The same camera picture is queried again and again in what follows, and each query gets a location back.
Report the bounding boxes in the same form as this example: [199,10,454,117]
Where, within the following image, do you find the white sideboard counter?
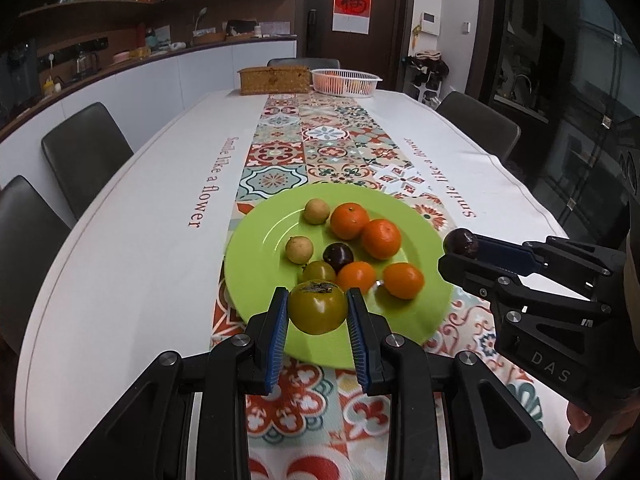
[0,35,299,161]

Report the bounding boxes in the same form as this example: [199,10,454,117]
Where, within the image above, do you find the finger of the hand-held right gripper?
[437,252,614,331]
[472,233,615,302]

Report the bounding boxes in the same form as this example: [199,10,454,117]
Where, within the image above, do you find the dark glass cabinet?
[479,0,640,241]

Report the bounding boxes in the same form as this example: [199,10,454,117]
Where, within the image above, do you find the green tomato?
[302,260,337,286]
[290,282,349,336]

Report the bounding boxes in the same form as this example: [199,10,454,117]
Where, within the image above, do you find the orange tomato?
[335,261,377,295]

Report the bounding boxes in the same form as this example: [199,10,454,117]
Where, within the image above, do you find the green plate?
[223,183,455,370]

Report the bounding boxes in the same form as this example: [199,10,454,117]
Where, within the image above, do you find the red and white door poster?
[333,0,374,34]

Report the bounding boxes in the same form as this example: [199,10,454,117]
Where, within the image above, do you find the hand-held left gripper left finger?
[57,287,291,480]

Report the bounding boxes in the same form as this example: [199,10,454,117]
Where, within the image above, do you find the cluttered shoe rack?
[404,49,450,107]

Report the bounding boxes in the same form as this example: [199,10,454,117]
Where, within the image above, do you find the white patterned tablecloth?
[12,87,601,480]

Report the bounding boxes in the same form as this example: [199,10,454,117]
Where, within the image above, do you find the tan round fruit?
[304,198,331,225]
[285,236,314,264]

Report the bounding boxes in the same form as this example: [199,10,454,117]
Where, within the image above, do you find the small orange mandarin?
[383,262,426,301]
[329,202,371,240]

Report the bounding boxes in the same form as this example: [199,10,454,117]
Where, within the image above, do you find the wicker box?
[237,65,311,96]

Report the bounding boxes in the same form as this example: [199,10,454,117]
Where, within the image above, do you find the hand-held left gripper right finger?
[344,287,579,480]

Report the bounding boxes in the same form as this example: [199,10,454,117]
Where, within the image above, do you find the dark grey chair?
[436,91,522,162]
[41,102,135,221]
[266,57,341,71]
[0,175,71,356]

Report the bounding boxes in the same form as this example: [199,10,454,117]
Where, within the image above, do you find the white plastic basket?
[310,68,383,97]

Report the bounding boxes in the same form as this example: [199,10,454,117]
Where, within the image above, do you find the pile of small oranges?
[317,73,362,95]

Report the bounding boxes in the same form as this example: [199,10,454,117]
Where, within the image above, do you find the large orange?
[361,218,403,261]

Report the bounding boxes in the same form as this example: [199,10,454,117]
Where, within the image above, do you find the dark purple plum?
[443,228,480,259]
[322,242,355,273]

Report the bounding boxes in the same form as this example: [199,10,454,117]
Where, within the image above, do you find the dark brown door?
[304,0,409,97]

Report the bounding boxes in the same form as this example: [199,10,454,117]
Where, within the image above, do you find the person's right hand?
[566,401,596,437]

